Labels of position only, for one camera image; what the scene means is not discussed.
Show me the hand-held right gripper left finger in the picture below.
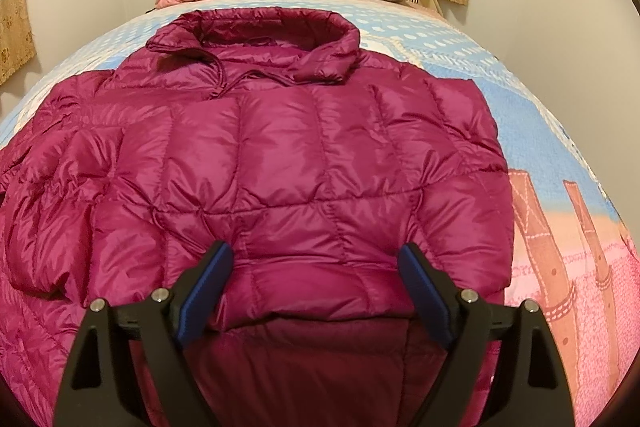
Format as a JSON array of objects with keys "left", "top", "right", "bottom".
[{"left": 52, "top": 241, "right": 235, "bottom": 427}]

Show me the printed blue pink bedsheet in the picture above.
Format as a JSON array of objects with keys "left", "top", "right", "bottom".
[{"left": 0, "top": 0, "right": 638, "bottom": 427}]

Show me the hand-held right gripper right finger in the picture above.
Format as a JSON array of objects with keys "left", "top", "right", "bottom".
[{"left": 398, "top": 242, "right": 576, "bottom": 427}]

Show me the magenta down jacket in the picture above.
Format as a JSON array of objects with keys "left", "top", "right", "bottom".
[{"left": 0, "top": 7, "right": 516, "bottom": 427}]

